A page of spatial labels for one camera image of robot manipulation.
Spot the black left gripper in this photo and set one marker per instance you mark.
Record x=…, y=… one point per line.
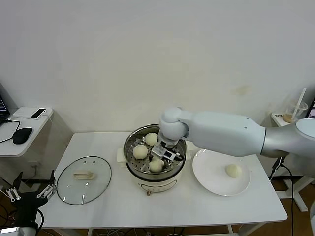
x=27, y=201

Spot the flat white box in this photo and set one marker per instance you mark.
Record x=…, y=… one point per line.
x=22, y=113

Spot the white side table with cup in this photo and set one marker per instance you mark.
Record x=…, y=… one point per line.
x=300, y=201

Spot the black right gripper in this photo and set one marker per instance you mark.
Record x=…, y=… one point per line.
x=173, y=149

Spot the white side table with mouse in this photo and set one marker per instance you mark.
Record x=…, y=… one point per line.
x=9, y=150

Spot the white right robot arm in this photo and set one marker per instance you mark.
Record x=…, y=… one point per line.
x=221, y=132

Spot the white drinking straw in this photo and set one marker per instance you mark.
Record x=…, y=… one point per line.
x=301, y=96

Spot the perforated steel steamer basket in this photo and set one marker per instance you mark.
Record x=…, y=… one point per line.
x=133, y=140

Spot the white steamed baozi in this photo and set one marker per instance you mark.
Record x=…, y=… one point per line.
x=156, y=166
x=140, y=151
x=151, y=138
x=233, y=170

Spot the black computer mouse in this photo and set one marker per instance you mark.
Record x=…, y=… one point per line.
x=22, y=136

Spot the white printed book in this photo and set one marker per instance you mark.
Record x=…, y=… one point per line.
x=278, y=116

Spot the white round plate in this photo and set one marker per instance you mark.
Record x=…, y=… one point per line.
x=214, y=177

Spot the white grey robot body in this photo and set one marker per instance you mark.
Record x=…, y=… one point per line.
x=313, y=221

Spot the black laptop with pink windows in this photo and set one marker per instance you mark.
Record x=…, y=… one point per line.
x=3, y=105

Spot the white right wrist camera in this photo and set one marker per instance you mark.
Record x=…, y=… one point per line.
x=158, y=151

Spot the white wall socket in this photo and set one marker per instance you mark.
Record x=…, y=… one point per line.
x=34, y=167

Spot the clear plastic drink cup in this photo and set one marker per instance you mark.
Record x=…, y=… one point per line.
x=295, y=110

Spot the small black white device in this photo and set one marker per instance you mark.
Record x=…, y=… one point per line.
x=38, y=113

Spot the black laptop beside cup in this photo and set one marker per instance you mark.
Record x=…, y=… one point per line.
x=311, y=108

